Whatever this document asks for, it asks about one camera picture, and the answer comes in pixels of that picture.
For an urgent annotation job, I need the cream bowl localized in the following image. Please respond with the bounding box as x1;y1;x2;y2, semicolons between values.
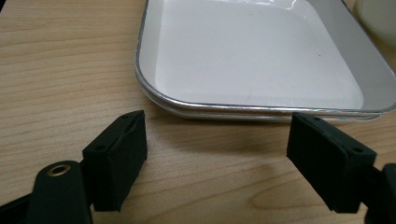
353;0;396;43

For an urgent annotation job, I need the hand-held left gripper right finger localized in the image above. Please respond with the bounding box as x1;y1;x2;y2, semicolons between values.
286;111;377;215

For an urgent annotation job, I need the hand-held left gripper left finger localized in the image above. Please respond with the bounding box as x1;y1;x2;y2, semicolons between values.
81;109;149;213

